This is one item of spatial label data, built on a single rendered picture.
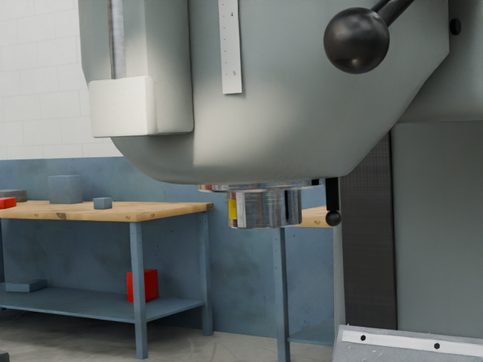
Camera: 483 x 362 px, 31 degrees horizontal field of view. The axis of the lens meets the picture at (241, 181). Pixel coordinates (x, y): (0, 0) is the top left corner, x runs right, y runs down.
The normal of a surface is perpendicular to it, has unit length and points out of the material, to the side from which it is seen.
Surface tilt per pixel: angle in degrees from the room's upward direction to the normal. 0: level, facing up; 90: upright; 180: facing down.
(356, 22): 64
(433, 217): 90
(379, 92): 118
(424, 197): 90
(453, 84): 90
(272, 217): 90
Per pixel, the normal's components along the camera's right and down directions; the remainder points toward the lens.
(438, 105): -0.50, 0.52
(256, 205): -0.25, 0.07
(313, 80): 0.26, 0.41
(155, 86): 0.81, 0.00
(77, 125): -0.58, 0.07
